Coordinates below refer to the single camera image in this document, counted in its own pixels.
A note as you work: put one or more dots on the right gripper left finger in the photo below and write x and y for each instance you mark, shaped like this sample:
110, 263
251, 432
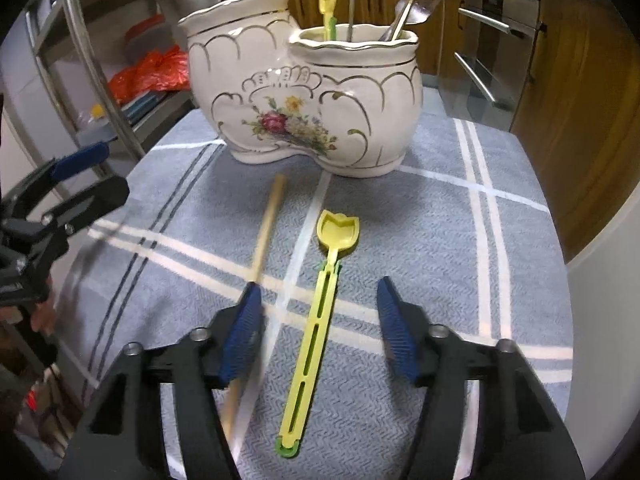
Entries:
154, 415

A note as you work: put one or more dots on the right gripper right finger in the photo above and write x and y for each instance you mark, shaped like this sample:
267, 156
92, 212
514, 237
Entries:
520, 433

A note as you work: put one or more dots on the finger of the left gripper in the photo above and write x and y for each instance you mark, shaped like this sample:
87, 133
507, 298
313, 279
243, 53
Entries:
80, 159

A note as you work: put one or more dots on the wooden chopstick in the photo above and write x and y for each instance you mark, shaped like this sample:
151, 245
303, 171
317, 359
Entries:
247, 314

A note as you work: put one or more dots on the yellow plastic tulip spoon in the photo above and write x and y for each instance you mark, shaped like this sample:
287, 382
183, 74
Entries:
336, 233

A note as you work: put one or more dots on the left hand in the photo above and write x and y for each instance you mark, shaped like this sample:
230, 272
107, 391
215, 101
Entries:
42, 319

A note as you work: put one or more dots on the metal storage shelf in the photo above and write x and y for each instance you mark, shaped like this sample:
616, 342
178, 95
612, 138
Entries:
56, 63

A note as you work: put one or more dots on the red plastic bag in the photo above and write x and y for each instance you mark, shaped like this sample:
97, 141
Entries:
156, 71

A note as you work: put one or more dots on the grey striped table cloth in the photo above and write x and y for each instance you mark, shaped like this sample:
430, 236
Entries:
461, 227

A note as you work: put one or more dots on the white ceramic utensil holder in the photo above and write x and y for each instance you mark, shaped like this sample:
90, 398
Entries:
273, 90

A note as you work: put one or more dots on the yellow plastic utensil in holder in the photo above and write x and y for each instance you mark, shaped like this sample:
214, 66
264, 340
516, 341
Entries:
326, 9

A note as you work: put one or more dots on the silver fork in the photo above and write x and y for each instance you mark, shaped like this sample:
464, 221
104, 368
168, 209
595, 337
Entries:
417, 2

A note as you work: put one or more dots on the built-in oven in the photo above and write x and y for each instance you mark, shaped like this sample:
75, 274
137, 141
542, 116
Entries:
487, 47

